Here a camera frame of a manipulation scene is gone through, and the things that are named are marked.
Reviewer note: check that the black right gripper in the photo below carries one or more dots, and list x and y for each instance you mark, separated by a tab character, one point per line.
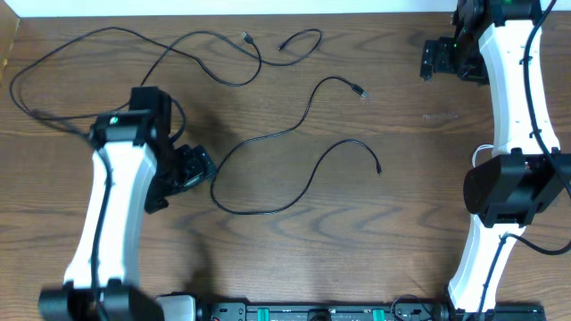
440	50

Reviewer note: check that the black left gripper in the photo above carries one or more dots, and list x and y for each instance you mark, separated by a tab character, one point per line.
192	167

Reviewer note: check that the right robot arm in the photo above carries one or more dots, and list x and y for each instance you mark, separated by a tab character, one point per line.
498	43

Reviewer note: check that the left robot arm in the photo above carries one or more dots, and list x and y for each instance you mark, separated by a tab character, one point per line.
136	168

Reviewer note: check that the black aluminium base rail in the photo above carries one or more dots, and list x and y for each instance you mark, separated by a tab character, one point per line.
348	312

